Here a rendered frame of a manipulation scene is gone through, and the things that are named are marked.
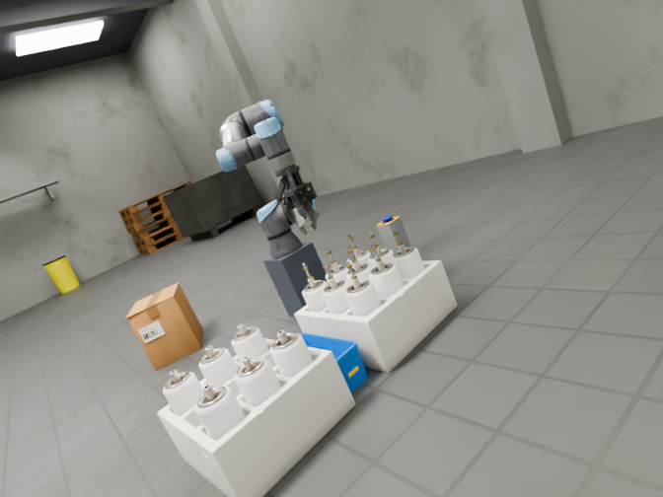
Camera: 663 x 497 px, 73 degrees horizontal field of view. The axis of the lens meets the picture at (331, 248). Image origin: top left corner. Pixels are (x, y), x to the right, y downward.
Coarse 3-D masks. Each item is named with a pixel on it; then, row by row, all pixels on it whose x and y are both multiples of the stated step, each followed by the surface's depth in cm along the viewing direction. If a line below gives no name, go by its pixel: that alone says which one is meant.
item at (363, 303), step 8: (368, 288) 135; (352, 296) 134; (360, 296) 134; (368, 296) 134; (376, 296) 137; (352, 304) 136; (360, 304) 134; (368, 304) 135; (376, 304) 136; (352, 312) 138; (360, 312) 135; (368, 312) 135
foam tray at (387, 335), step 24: (432, 264) 150; (408, 288) 141; (432, 288) 148; (312, 312) 154; (384, 312) 134; (408, 312) 140; (432, 312) 147; (336, 336) 145; (360, 336) 135; (384, 336) 133; (408, 336) 140; (384, 360) 133
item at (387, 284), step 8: (384, 272) 141; (392, 272) 141; (376, 280) 142; (384, 280) 141; (392, 280) 141; (400, 280) 143; (376, 288) 144; (384, 288) 142; (392, 288) 141; (400, 288) 143; (384, 296) 143
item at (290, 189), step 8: (296, 168) 133; (280, 176) 134; (288, 176) 133; (296, 176) 133; (288, 184) 137; (296, 184) 135; (304, 184) 134; (288, 192) 134; (296, 192) 133; (304, 192) 134; (312, 192) 136; (288, 200) 138; (296, 200) 133; (304, 200) 134
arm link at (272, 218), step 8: (264, 208) 193; (272, 208) 193; (280, 208) 195; (264, 216) 194; (272, 216) 194; (280, 216) 194; (264, 224) 195; (272, 224) 194; (280, 224) 195; (288, 224) 197; (264, 232) 198; (272, 232) 195; (280, 232) 196
